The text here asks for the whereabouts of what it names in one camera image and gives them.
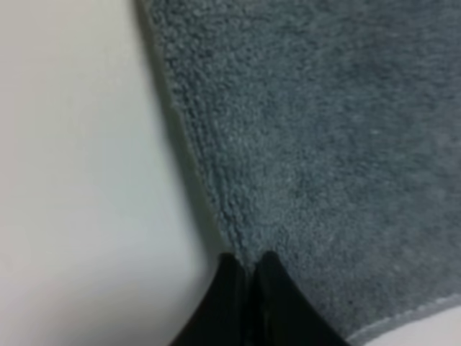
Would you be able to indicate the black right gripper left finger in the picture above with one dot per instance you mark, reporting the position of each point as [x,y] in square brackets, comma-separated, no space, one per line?
[219,320]

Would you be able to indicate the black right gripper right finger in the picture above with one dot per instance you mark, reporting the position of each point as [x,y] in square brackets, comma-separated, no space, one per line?
[281,315]

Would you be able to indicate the grey towel with orange stripes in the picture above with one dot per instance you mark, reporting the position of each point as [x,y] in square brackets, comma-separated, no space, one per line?
[329,133]

